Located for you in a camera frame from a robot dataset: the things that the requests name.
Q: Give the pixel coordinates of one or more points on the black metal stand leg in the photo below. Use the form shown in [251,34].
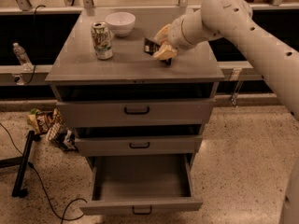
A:
[21,162]

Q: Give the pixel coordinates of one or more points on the dark snack package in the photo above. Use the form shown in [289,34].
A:
[66,141]

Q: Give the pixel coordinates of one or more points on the clear plastic water bottle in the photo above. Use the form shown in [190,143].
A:
[22,57]

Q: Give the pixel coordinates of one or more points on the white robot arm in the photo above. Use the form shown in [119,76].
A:
[275,61]

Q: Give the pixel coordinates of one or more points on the bottom grey drawer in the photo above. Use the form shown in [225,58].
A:
[141,185]

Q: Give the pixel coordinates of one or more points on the top grey drawer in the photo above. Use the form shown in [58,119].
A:
[135,113]

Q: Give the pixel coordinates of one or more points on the grey drawer cabinet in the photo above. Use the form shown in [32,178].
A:
[131,74]

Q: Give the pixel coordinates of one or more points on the green white soda can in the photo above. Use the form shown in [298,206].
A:
[101,40]

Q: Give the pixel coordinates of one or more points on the middle grey drawer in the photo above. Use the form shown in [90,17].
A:
[146,145]

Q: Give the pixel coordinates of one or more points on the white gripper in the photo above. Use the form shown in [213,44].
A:
[177,32]

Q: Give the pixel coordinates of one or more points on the checkered snack bag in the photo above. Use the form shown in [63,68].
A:
[56,132]

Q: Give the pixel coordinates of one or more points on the grey drawer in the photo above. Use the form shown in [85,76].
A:
[135,113]
[141,185]
[146,145]

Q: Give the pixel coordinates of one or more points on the brown chip bag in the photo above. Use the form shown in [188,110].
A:
[42,121]

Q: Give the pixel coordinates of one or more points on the white bowl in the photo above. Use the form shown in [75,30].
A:
[121,23]

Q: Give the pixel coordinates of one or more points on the black rxbar chocolate bar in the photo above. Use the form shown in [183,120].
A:
[150,47]

